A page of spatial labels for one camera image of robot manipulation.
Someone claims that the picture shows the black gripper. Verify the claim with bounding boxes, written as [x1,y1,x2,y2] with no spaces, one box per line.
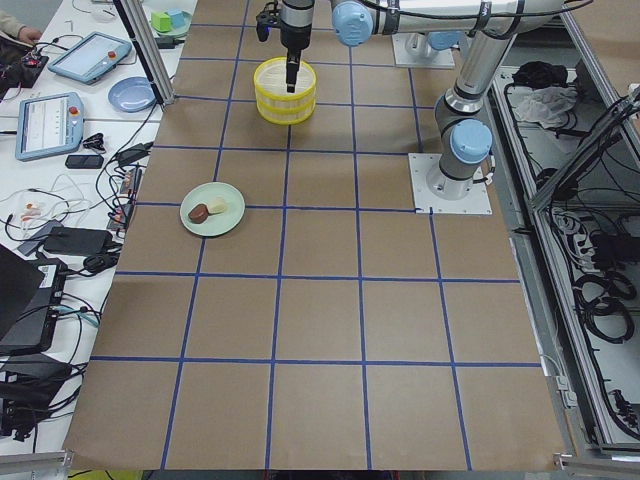
[280,0,314,93]

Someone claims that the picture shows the yellow top steamer layer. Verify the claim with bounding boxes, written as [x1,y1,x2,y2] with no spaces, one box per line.
[253,57,317,108]

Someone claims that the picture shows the yellow steamer layer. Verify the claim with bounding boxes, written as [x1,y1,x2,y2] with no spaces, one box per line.
[256,100,316,125]
[253,57,317,108]

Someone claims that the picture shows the white bun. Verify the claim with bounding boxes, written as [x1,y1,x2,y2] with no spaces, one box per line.
[206,197,228,215]

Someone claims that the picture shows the brown bun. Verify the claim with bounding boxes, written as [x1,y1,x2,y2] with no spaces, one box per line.
[187,203,210,224]

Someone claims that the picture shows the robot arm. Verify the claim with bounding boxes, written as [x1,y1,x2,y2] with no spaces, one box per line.
[331,0,565,183]

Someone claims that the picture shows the yellow bottom steamer layer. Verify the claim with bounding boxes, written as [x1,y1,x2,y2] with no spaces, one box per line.
[256,100,316,125]

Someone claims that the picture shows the green tray with blocks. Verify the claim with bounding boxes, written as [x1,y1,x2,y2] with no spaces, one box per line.
[150,9,192,38]

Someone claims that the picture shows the blue plate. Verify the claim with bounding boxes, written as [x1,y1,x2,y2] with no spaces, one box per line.
[108,76,156,113]

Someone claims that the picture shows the light green plate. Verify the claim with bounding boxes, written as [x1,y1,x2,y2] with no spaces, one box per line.
[179,182,245,237]

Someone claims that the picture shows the far teach pendant tablet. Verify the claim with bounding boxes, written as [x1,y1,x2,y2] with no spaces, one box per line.
[48,32,132,84]

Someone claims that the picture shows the teach pendant tablet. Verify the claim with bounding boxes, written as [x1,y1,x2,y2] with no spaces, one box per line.
[15,92,84,161]
[48,32,132,84]

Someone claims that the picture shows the black phone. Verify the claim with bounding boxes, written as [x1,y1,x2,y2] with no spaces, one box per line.
[65,154,104,170]

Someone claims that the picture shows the near teach pendant tablet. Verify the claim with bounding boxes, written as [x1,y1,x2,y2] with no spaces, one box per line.
[15,92,84,161]

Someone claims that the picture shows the white crumpled cloth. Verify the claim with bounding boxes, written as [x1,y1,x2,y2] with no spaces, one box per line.
[514,86,578,129]

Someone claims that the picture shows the black power adapter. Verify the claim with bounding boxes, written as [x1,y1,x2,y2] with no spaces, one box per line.
[43,227,112,256]

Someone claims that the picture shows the black laptop computer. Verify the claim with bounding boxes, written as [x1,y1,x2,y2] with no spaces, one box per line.
[1,246,67,356]

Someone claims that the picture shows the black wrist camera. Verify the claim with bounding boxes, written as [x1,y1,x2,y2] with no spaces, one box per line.
[256,1,281,42]

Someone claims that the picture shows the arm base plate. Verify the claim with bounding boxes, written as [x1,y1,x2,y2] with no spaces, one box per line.
[392,31,459,69]
[408,153,493,215]

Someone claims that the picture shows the aluminium frame post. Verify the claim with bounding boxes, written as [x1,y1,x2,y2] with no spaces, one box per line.
[113,0,175,108]

